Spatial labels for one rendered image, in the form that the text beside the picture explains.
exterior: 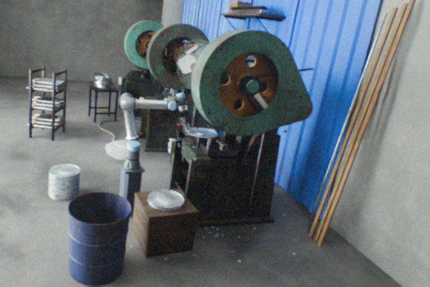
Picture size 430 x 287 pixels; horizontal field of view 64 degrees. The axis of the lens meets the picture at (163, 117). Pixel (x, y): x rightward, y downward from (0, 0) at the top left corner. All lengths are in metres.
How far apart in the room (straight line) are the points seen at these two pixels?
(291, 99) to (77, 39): 7.24
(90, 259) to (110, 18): 7.70
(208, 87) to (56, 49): 7.21
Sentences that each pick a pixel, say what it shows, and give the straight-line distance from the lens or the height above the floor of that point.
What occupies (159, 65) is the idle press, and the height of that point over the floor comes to 1.21.
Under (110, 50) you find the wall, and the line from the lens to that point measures 9.48.
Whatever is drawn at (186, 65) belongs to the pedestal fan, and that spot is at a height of 1.28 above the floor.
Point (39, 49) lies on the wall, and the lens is 9.46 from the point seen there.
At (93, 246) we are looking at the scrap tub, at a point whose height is 0.32.
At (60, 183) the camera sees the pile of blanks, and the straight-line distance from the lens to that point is 3.37.
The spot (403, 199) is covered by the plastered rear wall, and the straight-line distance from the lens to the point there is 3.23.
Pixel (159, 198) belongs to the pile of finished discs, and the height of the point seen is 0.38.
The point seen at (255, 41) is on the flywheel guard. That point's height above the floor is 1.66.
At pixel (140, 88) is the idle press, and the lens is 6.28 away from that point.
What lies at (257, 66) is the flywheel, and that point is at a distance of 2.78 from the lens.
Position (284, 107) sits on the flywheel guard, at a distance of 2.90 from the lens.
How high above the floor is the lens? 1.71
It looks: 15 degrees down
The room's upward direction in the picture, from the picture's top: 6 degrees clockwise
